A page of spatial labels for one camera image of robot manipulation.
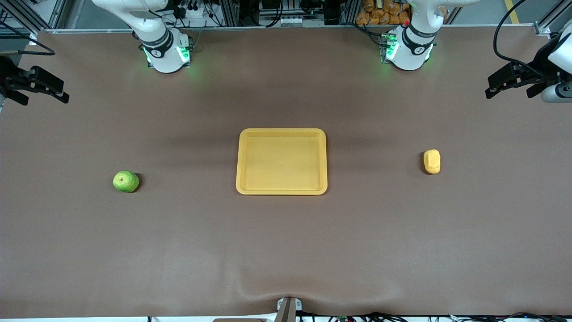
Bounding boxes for green apple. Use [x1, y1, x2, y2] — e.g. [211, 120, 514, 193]
[113, 170, 139, 193]

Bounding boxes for yellow plastic tray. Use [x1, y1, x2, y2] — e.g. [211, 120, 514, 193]
[236, 128, 328, 196]

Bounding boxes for pile of orange toy foods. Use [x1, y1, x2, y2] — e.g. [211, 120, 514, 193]
[356, 0, 412, 25]

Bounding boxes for white power strip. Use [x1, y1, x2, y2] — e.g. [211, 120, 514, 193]
[176, 4, 207, 19]

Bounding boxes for brown table cover mat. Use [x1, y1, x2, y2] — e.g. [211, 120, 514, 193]
[0, 25, 572, 319]

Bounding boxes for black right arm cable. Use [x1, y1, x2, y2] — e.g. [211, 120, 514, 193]
[0, 20, 56, 56]

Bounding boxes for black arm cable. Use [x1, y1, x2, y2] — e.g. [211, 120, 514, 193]
[493, 0, 543, 79]
[0, 20, 56, 56]

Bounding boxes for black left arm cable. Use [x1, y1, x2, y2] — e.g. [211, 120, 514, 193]
[493, 0, 543, 79]

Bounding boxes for aluminium corner frame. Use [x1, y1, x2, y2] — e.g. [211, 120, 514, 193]
[534, 0, 572, 36]

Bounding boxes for aluminium diagonal frame struts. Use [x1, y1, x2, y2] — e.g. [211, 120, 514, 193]
[0, 0, 67, 32]

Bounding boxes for aluminium frame post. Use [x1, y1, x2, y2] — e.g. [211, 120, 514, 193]
[222, 0, 240, 26]
[341, 0, 360, 24]

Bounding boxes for aluminium table edge rail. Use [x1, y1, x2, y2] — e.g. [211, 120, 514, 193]
[38, 22, 541, 34]

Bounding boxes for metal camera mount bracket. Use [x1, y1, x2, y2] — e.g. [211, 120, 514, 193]
[276, 297, 303, 322]

